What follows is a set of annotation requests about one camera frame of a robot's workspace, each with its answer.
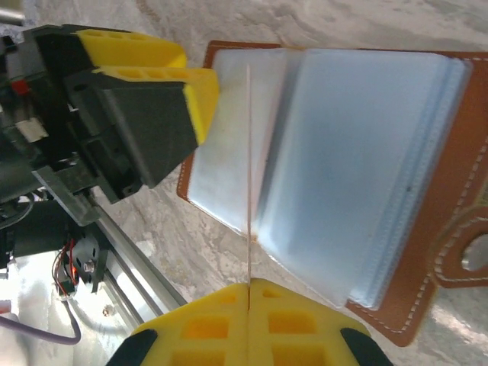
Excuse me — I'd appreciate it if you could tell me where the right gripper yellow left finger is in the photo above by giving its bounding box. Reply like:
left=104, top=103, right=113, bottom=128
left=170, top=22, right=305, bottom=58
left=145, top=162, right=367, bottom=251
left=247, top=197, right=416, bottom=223
left=106, top=282, right=249, bottom=366

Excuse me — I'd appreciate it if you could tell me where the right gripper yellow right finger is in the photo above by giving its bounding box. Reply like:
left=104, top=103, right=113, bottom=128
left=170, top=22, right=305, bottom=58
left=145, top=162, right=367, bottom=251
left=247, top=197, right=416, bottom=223
left=249, top=278, right=393, bottom=366

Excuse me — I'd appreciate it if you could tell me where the white VIP credit card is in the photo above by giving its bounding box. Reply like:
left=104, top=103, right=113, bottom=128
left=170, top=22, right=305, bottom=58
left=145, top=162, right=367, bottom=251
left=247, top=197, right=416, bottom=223
left=246, top=63, right=253, bottom=310

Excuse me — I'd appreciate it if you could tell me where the brown leather card holder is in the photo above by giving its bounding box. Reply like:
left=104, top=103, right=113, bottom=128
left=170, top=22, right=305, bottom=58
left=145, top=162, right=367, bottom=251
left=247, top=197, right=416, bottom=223
left=177, top=40, right=488, bottom=348

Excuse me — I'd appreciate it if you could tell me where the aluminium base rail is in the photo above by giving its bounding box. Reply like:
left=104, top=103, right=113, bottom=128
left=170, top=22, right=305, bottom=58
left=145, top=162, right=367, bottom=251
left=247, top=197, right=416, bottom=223
left=32, top=167, right=188, bottom=333

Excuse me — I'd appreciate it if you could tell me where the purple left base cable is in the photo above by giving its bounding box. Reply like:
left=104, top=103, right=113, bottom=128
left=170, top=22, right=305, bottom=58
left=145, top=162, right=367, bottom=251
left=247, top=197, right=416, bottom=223
left=0, top=310, right=83, bottom=346

